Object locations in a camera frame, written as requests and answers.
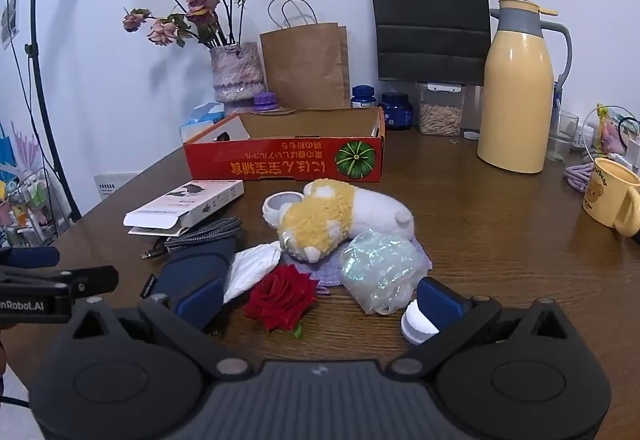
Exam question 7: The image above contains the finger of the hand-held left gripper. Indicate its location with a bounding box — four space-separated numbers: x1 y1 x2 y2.
0 246 61 268
0 266 120 307

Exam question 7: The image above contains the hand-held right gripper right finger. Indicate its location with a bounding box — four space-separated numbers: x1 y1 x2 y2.
387 276 577 381

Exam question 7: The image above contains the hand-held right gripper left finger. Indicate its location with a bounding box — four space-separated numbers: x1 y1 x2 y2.
69 277 254 381

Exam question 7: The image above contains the navy blue pouch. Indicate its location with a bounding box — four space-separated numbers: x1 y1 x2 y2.
140 235 236 333

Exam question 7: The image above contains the white face mask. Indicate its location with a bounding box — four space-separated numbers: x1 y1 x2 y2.
222 240 283 305

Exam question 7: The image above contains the iridescent plastic bag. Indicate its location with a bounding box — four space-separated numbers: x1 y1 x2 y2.
340 227 426 316

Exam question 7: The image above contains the red rose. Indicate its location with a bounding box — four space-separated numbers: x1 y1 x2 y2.
243 264 321 338

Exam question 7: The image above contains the white tape roll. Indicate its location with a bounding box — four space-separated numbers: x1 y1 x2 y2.
262 190 306 231

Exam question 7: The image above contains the purple cloth pouch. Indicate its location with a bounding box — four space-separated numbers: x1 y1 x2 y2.
280 240 433 296

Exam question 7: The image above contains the yellow white plush toy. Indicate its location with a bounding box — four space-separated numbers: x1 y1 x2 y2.
277 177 416 263

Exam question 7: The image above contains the red cardboard box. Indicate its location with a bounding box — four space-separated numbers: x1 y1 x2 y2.
180 106 386 183

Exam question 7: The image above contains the clear plastic cup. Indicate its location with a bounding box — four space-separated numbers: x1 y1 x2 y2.
547 110 581 163

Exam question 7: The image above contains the rack with colourful things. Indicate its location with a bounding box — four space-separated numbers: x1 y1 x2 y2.
0 120 71 251

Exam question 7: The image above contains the flat white product box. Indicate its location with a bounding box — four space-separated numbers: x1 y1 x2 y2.
123 179 246 236

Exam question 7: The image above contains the blue tissue pack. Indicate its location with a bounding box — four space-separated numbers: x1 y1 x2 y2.
179 103 226 141

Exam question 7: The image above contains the clear container of seeds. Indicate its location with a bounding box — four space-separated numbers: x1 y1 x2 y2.
416 83 466 137

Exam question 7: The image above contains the clear empty plastic jar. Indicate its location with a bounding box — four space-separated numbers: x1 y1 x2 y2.
464 85 485 133

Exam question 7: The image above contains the dark blue bottle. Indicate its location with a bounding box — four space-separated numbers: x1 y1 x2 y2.
381 93 414 131

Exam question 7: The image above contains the yellow bear mug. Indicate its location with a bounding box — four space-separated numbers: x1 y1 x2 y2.
581 157 640 237

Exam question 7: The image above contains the black light stand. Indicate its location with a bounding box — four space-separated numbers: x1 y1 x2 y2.
27 0 83 223

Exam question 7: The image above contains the yellow thermos jug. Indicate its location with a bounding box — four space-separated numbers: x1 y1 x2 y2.
476 0 573 173

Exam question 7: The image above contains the white charger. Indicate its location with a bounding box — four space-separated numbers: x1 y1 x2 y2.
572 123 596 151

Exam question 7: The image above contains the blue lid white label bottle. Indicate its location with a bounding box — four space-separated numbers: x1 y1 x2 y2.
350 85 377 109

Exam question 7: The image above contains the pink white textured vase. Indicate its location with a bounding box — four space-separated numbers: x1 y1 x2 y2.
210 42 266 117

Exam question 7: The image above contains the colourful snack bag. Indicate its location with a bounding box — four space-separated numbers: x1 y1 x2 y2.
595 103 640 161

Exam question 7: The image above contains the brown paper bag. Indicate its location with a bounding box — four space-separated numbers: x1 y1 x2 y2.
260 0 351 110

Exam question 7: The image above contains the black paper bag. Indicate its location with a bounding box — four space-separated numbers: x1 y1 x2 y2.
367 0 493 86

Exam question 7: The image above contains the black white braided cable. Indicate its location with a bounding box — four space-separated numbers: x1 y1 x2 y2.
142 217 243 261

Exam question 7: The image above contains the white wall socket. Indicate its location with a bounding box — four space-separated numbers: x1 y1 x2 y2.
94 173 138 201

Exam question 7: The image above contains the purple coiled cable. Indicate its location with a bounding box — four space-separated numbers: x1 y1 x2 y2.
564 160 596 193

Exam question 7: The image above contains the wall poster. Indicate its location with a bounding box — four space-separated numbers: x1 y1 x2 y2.
0 0 21 51

